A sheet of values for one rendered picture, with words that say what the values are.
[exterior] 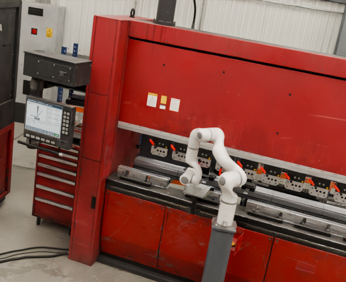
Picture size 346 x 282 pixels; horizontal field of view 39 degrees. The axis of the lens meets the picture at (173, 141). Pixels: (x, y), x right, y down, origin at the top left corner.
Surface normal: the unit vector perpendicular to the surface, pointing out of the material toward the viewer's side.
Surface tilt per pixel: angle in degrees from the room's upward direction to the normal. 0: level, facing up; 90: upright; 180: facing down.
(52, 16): 90
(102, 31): 90
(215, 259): 90
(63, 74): 90
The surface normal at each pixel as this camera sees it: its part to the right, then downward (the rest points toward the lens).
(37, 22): -0.11, 0.27
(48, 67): -0.37, 0.22
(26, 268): 0.15, -0.95
